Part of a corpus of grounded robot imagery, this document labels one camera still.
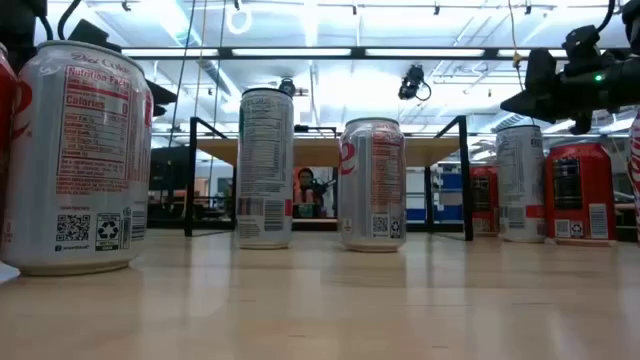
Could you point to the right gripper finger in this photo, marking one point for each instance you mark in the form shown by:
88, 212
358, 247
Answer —
537, 106
542, 72

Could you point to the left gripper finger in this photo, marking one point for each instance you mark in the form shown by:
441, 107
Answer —
160, 97

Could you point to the red Coca-Cola can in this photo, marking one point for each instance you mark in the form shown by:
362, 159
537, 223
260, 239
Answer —
6, 110
484, 200
635, 175
580, 190

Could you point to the silver Diet Coke can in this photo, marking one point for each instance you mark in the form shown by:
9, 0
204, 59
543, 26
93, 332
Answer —
75, 150
372, 185

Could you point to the tall slim white can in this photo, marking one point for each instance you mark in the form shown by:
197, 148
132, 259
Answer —
520, 185
265, 165

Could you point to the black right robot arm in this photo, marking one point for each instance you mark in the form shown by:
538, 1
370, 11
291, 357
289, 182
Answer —
622, 82

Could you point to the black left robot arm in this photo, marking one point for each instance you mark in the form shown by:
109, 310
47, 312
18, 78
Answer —
20, 25

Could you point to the blue cabinet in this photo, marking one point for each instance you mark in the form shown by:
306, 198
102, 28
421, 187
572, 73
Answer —
450, 182

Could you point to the small black ceiling device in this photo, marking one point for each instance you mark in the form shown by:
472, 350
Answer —
287, 86

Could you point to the person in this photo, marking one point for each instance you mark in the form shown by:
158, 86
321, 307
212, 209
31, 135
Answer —
305, 187

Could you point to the black overhead rig bar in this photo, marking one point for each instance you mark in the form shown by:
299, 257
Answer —
357, 52

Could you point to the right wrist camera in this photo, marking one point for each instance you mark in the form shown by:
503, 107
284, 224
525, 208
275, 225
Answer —
582, 45

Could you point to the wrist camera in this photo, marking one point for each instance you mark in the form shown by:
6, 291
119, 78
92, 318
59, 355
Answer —
90, 35
582, 45

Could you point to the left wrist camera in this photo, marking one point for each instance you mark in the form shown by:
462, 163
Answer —
90, 35

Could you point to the black overhead camera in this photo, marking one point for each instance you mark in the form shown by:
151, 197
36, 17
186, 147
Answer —
412, 82

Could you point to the black metal table frame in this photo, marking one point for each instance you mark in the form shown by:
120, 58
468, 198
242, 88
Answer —
320, 225

